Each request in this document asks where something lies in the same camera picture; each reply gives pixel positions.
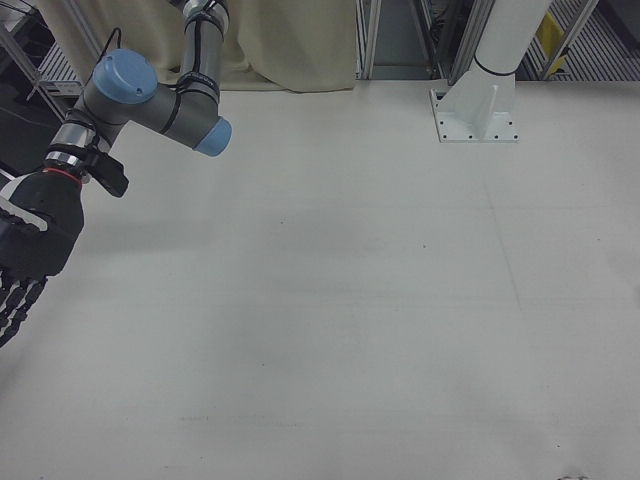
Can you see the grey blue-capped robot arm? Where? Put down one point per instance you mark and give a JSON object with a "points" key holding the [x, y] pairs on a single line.
{"points": [[150, 95]]}

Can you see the white pedestal column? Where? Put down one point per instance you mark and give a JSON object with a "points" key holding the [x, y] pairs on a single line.
{"points": [[487, 80]]}

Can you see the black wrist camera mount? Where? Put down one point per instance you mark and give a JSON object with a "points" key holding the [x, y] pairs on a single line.
{"points": [[109, 172]]}

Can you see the beige curtain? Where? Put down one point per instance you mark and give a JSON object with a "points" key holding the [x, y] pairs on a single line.
{"points": [[280, 40]]}

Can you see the yellow tag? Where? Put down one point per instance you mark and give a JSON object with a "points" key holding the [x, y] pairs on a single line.
{"points": [[549, 31]]}

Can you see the metal shelf rack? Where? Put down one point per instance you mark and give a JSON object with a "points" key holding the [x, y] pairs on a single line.
{"points": [[35, 60]]}

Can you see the aluminium frame structure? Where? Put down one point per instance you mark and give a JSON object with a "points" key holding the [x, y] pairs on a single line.
{"points": [[400, 37]]}

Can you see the black robot dexterous hand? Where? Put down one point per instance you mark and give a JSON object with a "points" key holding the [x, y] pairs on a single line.
{"points": [[45, 220]]}

